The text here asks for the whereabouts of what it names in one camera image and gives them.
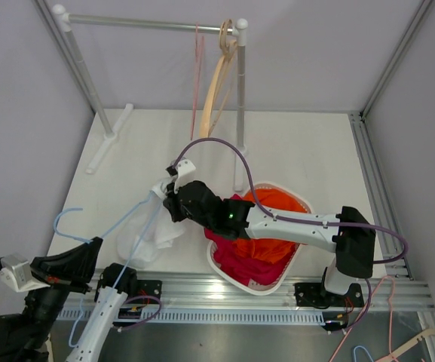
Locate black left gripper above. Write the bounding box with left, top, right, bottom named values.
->
left=22, top=235, right=103, bottom=349

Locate blue thin hanger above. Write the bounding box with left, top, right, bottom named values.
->
left=53, top=190, right=167, bottom=348

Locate white t shirt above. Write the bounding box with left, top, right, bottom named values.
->
left=116, top=177, right=185, bottom=269

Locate magenta t shirt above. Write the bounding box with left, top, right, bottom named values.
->
left=204, top=189, right=308, bottom=286

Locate orange t shirt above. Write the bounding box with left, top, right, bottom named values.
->
left=231, top=188, right=308, bottom=265

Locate pink thin hanger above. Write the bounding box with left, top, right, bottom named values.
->
left=190, top=23, right=204, bottom=140

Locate beige hanger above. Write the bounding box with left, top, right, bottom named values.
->
left=375, top=327, right=435, bottom=362
left=198, top=19, right=239, bottom=139
left=207, top=26, right=239, bottom=139

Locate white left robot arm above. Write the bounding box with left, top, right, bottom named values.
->
left=0, top=237, right=138, bottom=361

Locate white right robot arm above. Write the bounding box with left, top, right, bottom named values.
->
left=164, top=181, right=375, bottom=305

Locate pink hanger on floor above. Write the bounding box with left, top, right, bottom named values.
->
left=328, top=275, right=395, bottom=361

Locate blue hanger on floor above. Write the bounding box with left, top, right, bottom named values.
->
left=352, top=345, right=374, bottom=362

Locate white perforated basket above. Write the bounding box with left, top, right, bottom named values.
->
left=204, top=182, right=313, bottom=296

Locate silver clothes rack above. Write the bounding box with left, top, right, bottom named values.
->
left=51, top=5, right=249, bottom=175

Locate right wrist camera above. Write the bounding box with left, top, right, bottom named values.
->
left=166, top=158, right=196, bottom=192

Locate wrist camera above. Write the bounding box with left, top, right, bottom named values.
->
left=0, top=253, right=50, bottom=293
left=166, top=158, right=196, bottom=192

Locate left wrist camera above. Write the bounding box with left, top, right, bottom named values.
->
left=0, top=253, right=50, bottom=293

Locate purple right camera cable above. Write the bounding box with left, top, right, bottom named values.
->
left=171, top=137, right=410, bottom=265

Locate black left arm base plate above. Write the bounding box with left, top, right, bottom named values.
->
left=128, top=279, right=163, bottom=305

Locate white slotted cable duct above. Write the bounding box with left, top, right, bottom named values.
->
left=57, top=306, right=325, bottom=326

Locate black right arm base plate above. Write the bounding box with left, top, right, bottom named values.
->
left=293, top=282, right=365, bottom=310

